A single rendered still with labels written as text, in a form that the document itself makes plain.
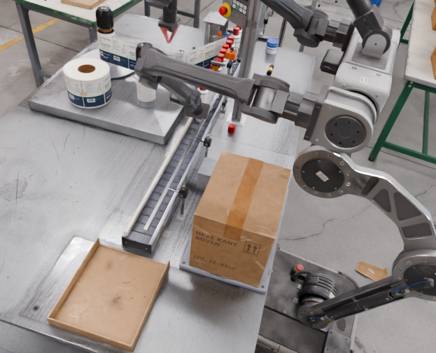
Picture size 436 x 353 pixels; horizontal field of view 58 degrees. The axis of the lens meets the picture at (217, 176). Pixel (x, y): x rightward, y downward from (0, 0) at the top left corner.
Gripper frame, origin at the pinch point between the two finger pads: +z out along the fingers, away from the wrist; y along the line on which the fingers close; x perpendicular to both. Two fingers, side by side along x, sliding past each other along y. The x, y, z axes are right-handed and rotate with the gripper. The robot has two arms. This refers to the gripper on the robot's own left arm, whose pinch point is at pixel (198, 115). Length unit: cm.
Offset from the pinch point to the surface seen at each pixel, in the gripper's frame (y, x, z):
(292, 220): -64, 28, 94
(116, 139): 32.0, 20.8, -2.3
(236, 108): -14.9, -11.2, 11.6
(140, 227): 3, 53, -35
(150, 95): 24.5, -3.6, 1.4
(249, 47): -15.2, -29.8, -14.1
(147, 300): -9, 74, -45
